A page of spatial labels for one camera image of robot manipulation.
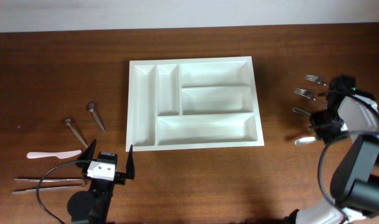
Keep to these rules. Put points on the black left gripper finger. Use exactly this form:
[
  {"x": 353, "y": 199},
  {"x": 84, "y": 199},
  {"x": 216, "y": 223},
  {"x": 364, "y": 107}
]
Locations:
[
  {"x": 130, "y": 168},
  {"x": 88, "y": 153}
]

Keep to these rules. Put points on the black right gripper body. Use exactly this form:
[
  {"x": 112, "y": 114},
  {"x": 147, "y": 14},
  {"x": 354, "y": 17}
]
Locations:
[{"x": 325, "y": 124}]

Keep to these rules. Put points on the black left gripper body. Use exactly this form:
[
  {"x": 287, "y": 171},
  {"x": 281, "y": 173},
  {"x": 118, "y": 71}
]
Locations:
[{"x": 106, "y": 185}]

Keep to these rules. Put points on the metal spoon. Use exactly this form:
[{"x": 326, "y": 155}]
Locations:
[
  {"x": 305, "y": 140},
  {"x": 301, "y": 111}
]

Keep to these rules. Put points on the metal fork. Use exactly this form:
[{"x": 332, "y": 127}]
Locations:
[
  {"x": 308, "y": 94},
  {"x": 315, "y": 79}
]

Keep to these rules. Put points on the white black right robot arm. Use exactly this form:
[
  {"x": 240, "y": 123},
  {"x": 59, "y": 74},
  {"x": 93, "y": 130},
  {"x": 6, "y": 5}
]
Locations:
[{"x": 354, "y": 190}]

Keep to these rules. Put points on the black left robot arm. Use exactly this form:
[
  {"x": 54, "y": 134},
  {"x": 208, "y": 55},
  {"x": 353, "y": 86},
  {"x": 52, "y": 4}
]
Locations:
[{"x": 92, "y": 205}]

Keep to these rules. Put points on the pink plastic knife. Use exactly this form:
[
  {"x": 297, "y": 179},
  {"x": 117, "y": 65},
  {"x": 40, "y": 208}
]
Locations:
[{"x": 59, "y": 155}]

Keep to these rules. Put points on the small metal teaspoon left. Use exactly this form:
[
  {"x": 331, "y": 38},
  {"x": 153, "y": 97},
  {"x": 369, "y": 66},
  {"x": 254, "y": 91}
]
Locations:
[{"x": 68, "y": 122}]

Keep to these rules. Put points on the small metal teaspoon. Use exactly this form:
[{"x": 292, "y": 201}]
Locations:
[
  {"x": 68, "y": 122},
  {"x": 91, "y": 109}
]

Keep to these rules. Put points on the small metal teaspoon right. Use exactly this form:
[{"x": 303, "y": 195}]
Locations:
[{"x": 91, "y": 109}]

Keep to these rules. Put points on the white plastic cutlery tray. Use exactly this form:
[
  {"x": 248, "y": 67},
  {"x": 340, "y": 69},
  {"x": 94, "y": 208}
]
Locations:
[{"x": 193, "y": 103}]

